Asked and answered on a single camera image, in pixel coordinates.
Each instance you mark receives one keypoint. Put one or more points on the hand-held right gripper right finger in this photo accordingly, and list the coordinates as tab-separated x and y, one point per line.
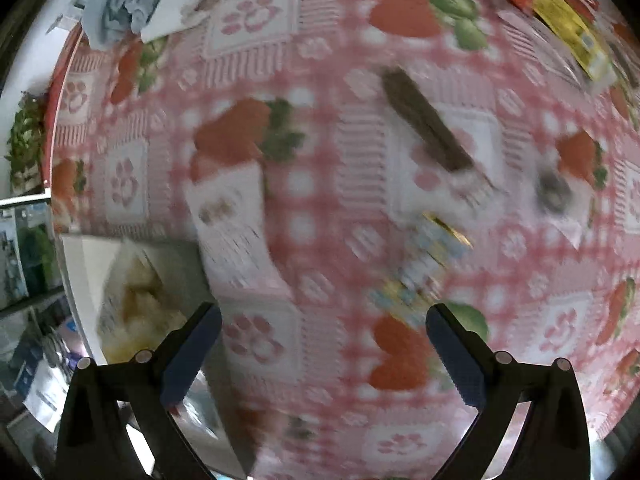
460	360

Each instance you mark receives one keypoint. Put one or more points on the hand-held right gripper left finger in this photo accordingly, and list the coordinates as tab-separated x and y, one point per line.
192	355

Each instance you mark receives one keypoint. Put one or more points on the pale yellow snack bag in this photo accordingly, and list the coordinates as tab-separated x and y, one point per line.
135	300

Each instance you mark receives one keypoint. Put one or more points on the white box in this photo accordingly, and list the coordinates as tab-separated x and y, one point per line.
182	265

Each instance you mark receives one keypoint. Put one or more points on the blue and yellow snack packet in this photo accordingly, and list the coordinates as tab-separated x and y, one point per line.
425	255

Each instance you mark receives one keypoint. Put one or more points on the white printed snack packet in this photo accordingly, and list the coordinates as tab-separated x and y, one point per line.
235	230

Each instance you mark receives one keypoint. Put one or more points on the white paper bag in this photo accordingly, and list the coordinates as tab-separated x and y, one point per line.
47	395

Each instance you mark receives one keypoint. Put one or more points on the glass shelf unit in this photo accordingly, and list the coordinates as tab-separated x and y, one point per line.
25	270

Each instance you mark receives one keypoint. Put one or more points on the clear packet with grey disc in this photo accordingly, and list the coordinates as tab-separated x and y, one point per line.
552	192

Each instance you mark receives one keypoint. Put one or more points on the red checked strawberry tablecloth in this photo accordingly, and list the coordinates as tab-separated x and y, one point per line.
330	200

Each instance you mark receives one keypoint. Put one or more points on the brown snack bar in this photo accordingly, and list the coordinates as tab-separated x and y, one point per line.
425	120

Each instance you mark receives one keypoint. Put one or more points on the green potted plant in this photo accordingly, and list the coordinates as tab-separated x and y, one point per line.
25	140

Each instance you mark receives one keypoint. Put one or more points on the blue-grey cloth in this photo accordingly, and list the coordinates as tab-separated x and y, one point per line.
120	2

